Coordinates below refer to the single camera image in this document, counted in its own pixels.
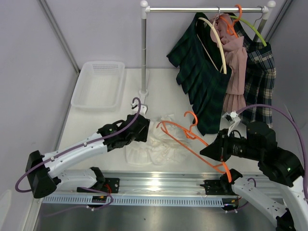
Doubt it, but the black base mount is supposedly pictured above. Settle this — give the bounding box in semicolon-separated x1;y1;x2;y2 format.
200;180;236;196
77;178;120;193

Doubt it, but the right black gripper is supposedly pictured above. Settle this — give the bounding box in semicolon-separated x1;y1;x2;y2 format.
200;128;262;162

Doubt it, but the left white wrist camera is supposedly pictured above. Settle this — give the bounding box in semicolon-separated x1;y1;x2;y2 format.
131;103;148;117

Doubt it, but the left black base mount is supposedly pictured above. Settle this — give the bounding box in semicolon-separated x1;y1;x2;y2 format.
77;178;120;193

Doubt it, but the white cloth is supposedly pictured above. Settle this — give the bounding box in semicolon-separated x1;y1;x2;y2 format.
125;114;190;166

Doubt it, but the cream wooden hanger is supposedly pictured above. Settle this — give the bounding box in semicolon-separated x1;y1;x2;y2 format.
198;17;227;75

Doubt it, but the white plastic basket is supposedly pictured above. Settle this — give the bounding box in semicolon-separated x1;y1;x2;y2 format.
71;61;126;112

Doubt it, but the metal clothes rack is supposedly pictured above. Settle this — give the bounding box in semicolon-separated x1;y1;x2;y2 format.
139;0;276;103

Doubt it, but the orange hanger with pink skirt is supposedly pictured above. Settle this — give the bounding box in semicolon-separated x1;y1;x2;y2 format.
219;4;243;38

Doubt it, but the orange plastic hanger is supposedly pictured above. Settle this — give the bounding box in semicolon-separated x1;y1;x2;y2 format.
155;111;233;184

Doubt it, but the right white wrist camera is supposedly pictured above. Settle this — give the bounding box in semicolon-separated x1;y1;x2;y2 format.
222;111;241;136

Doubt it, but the pink pleated skirt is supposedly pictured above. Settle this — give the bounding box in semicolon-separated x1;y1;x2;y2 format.
210;14;247;113

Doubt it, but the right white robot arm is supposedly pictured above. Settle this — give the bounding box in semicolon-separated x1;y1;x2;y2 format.
200;122;308;231

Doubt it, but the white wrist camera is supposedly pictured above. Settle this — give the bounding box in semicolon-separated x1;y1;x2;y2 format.
131;103;148;117
222;111;241;136

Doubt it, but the slotted cable duct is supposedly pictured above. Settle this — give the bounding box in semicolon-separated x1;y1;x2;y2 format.
42;194;224;207

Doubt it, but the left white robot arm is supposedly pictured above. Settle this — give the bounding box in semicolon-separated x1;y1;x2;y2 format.
26;115;150;199

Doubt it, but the green plaid skirt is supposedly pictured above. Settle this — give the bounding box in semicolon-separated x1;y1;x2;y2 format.
167;13;231;135

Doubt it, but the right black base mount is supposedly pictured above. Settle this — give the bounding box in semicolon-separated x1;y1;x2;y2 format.
200;180;236;196

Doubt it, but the lime green hanger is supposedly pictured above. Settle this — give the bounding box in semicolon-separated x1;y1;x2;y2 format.
230;15;267;47

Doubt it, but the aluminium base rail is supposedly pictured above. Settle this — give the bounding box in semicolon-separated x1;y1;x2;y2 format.
33;170;295;198

